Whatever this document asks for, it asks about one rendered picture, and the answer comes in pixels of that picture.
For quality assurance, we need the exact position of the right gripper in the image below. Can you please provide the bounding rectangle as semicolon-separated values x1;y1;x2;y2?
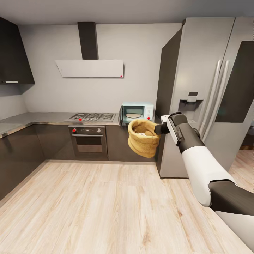
155;122;170;134

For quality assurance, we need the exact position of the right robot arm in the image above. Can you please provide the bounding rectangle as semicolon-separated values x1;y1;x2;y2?
155;112;254;253

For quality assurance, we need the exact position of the microwave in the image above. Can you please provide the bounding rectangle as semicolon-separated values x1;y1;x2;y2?
119;101;153;127

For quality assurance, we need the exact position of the popcorn bag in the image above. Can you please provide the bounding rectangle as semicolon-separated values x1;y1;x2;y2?
128;119;161;158

